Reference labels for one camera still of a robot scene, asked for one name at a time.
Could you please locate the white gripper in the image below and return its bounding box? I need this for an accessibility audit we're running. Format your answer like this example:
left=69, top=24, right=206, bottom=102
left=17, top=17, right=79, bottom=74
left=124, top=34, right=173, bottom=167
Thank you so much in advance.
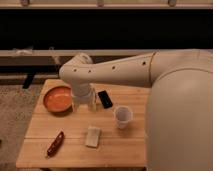
left=71, top=83, right=97, bottom=112

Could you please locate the white sponge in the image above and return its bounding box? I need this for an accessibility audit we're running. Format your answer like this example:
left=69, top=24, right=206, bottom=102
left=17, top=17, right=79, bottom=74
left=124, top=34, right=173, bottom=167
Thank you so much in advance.
left=85, top=126, right=101, bottom=148

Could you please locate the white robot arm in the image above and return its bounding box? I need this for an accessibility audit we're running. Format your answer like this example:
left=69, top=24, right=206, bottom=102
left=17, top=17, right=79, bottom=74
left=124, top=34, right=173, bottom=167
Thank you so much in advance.
left=59, top=49, right=213, bottom=171

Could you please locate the black phone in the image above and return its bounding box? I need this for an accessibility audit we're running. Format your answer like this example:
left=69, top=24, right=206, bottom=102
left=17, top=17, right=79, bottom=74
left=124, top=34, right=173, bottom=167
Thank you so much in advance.
left=98, top=91, right=113, bottom=108

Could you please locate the orange bowl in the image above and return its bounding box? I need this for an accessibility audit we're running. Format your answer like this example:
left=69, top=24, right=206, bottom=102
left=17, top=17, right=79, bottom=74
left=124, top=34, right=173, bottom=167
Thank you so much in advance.
left=43, top=86, right=72, bottom=113

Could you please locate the clear plastic cup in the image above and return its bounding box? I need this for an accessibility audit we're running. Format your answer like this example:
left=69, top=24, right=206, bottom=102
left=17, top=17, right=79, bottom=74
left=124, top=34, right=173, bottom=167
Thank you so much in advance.
left=113, top=106, right=133, bottom=129

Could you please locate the red pocket knife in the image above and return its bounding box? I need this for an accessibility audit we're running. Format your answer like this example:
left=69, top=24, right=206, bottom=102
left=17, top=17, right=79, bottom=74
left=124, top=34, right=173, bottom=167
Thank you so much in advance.
left=46, top=131, right=65, bottom=157

